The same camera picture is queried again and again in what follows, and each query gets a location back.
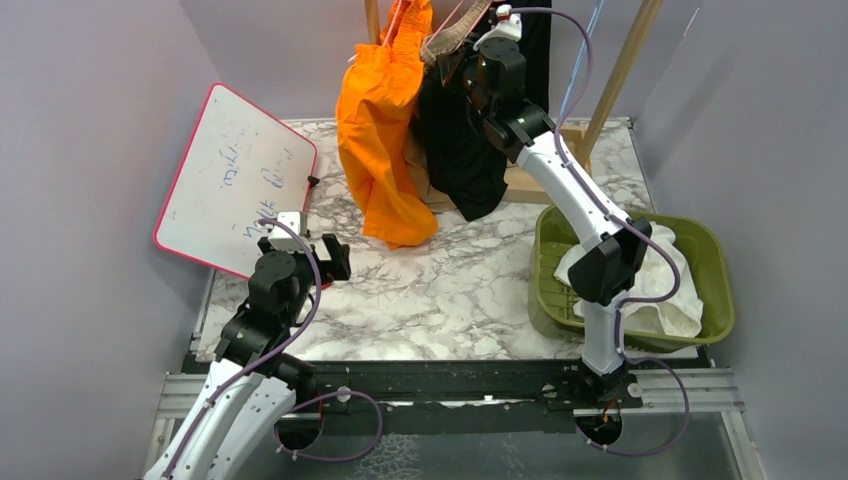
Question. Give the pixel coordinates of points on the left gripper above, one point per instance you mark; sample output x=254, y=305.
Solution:
x=338, y=267

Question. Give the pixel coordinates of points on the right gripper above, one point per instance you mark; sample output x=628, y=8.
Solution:
x=469, y=58

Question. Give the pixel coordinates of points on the black shorts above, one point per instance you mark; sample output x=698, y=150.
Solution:
x=460, y=162

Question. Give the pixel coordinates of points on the blue wire hanger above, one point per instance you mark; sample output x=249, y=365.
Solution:
x=581, y=71

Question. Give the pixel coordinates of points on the olive green plastic basket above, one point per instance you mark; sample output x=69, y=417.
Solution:
x=550, y=302

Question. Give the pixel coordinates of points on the white shorts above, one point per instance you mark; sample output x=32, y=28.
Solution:
x=669, y=303

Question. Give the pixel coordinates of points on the pink wire hanger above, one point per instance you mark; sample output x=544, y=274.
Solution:
x=434, y=44

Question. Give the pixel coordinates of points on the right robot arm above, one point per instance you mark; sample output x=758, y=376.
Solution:
x=613, y=243

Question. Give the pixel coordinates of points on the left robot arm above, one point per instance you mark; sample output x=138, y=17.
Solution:
x=251, y=382

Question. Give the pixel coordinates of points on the orange shorts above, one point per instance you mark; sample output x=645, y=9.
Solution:
x=373, y=112

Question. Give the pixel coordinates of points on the beige garment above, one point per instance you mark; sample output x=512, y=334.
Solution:
x=466, y=24

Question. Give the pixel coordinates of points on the wooden clothes rack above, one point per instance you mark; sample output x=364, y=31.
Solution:
x=621, y=174

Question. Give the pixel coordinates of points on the pink framed whiteboard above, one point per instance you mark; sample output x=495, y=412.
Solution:
x=240, y=164

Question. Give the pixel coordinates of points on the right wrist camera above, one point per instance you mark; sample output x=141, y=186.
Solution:
x=508, y=26

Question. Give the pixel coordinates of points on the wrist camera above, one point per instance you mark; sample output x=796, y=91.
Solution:
x=285, y=232
x=508, y=26

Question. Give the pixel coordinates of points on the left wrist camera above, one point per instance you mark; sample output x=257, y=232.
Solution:
x=285, y=232

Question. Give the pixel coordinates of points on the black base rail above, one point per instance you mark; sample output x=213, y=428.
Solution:
x=433, y=397

